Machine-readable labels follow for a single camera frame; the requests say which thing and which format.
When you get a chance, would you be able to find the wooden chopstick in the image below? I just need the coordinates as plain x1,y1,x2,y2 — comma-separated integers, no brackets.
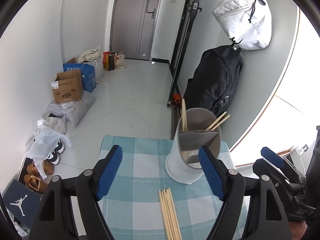
181,99,188,132
206,111,231,131
162,190,175,239
159,191,171,240
168,188,182,240
164,190,179,239

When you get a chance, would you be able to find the navy jordan shoe box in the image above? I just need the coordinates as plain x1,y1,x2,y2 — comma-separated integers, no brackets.
3,180,42,229

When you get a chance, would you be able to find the brown shoe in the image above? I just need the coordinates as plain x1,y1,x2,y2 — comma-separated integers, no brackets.
23,174,48,194
26,160,55,179

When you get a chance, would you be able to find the black white sneaker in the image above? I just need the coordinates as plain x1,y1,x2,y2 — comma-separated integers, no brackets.
55,140,65,154
47,152,60,165

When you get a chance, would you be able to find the white grey utensil holder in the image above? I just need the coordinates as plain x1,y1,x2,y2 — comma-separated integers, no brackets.
165,108,221,185

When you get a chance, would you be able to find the teal checked table cloth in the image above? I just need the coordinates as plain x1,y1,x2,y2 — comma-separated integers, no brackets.
96,134,251,240

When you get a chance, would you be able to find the white plastic bag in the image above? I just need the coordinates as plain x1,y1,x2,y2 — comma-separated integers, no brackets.
25,125,72,179

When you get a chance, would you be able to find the black backpack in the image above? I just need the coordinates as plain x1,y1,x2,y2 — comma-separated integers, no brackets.
183,45,242,116

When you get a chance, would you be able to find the white paper parcel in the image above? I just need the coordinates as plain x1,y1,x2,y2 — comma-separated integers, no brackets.
37,116,67,134

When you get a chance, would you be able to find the grey parcel bag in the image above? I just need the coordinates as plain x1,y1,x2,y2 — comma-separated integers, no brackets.
47,91,94,127

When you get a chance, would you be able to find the brown cardboard box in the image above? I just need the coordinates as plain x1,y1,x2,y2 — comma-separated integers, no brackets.
51,69,83,103

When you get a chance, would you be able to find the white hanging bag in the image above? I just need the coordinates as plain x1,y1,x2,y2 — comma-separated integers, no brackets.
212,0,272,50

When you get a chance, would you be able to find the blue cardboard box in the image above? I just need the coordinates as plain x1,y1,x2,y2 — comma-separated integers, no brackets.
63,63,96,93

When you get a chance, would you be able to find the beige cloth pile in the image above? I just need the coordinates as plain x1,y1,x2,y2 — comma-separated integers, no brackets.
77,49,101,63

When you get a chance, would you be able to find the red black shopping bag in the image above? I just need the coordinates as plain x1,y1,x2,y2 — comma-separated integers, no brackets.
103,51,116,71

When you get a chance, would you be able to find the translucent plastic bag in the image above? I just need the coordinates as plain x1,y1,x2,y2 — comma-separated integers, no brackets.
114,54,126,69

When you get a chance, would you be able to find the black metal stand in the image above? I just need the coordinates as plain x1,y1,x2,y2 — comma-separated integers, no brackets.
167,0,202,139

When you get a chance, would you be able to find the grey entrance door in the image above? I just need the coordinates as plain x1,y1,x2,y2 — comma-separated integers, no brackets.
110,0,161,61

